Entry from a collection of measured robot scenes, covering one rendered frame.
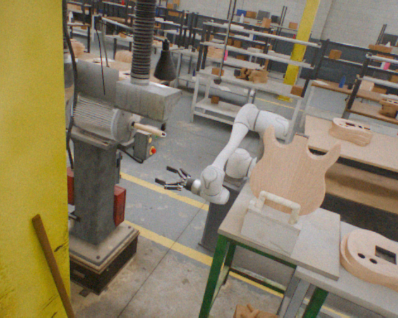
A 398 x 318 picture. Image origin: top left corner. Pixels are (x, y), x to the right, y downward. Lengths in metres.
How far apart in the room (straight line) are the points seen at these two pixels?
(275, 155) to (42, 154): 0.98
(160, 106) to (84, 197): 0.96
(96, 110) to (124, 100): 0.27
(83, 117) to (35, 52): 1.18
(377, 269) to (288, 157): 0.69
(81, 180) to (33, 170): 1.31
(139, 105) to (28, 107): 0.89
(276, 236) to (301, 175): 0.34
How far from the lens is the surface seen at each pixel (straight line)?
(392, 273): 1.82
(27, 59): 0.84
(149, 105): 1.65
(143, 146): 2.19
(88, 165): 2.13
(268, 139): 1.48
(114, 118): 1.85
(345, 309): 2.99
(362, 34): 12.54
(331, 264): 1.77
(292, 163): 1.49
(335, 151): 1.45
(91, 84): 1.95
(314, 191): 1.53
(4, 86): 0.81
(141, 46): 1.66
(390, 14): 12.60
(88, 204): 2.30
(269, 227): 1.62
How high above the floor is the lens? 1.98
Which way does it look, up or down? 27 degrees down
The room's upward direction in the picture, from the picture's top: 11 degrees clockwise
